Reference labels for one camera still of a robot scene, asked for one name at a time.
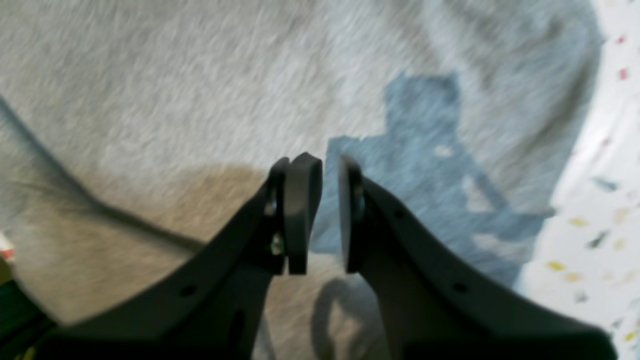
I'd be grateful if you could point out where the grey T-shirt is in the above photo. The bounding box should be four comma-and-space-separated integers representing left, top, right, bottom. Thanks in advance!
1, 0, 605, 360

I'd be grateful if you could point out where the right gripper white left finger image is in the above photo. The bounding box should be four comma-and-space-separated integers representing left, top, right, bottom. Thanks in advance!
35, 152, 323, 360

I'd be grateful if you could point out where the right gripper white right finger image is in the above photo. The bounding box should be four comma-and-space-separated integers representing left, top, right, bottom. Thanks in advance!
339, 156, 617, 360

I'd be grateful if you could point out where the terrazzo patterned tablecloth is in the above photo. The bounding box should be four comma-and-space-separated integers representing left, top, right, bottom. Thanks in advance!
515, 0, 640, 360

